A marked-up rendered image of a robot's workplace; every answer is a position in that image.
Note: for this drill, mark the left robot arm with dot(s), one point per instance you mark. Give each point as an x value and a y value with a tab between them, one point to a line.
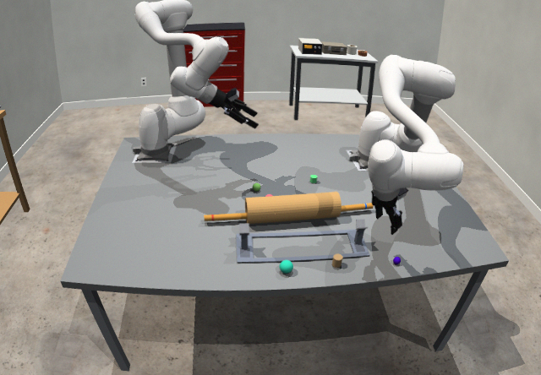
390	167

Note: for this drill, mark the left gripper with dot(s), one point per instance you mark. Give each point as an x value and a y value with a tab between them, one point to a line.
390	208

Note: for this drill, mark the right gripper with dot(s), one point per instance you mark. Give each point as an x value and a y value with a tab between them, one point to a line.
230	109

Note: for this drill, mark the grey rack with two v-shaped cradles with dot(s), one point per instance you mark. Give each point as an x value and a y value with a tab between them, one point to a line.
245	254

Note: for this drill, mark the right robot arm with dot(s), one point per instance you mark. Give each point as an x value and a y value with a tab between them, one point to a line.
183	113

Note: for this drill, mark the teal sphere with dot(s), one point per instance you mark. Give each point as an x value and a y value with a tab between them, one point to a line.
286	266

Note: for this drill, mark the orange bar with blue band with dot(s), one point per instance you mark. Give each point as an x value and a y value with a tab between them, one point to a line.
244	216

